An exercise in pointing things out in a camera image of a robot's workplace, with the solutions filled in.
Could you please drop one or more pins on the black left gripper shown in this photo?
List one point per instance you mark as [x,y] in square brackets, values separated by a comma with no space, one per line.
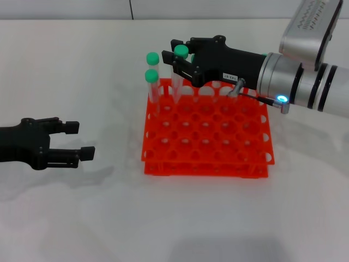
[21,144]

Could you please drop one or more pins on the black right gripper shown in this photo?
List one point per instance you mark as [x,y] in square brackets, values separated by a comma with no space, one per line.
[231,64]

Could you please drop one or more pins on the orange test tube rack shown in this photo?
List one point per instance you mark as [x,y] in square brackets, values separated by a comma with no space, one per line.
[204,163]

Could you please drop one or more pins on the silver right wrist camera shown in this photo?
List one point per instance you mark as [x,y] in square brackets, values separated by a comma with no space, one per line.
[305,27]

